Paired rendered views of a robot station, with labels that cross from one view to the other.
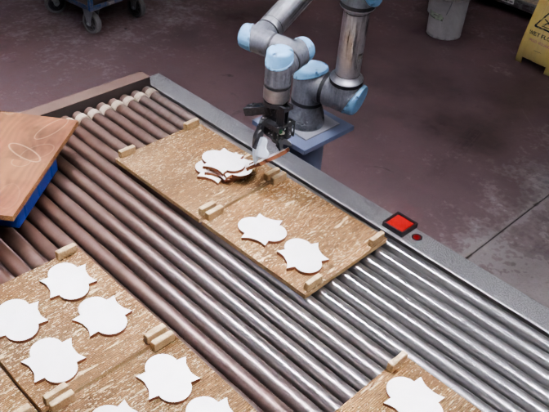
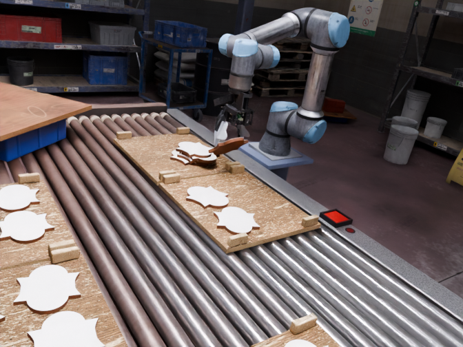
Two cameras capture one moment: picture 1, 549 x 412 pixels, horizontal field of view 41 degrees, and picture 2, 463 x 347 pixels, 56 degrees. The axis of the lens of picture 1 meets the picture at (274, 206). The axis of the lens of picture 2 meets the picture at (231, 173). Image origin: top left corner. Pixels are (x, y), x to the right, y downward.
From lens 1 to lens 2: 0.87 m
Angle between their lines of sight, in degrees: 16
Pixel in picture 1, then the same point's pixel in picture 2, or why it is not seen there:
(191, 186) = (162, 162)
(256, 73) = not seen: hidden behind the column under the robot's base
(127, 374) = (11, 277)
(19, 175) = (21, 120)
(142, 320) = (59, 237)
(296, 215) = (242, 194)
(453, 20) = (402, 150)
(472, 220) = not seen: hidden behind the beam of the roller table
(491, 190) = (422, 257)
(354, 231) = (291, 213)
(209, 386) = (87, 304)
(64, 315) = not seen: outside the picture
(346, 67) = (310, 100)
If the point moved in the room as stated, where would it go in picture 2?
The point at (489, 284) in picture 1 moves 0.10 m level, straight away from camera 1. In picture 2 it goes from (418, 279) to (427, 264)
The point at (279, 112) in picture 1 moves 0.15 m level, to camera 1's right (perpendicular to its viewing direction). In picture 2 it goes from (240, 97) to (285, 106)
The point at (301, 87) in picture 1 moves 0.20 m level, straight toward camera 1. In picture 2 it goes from (274, 118) to (265, 130)
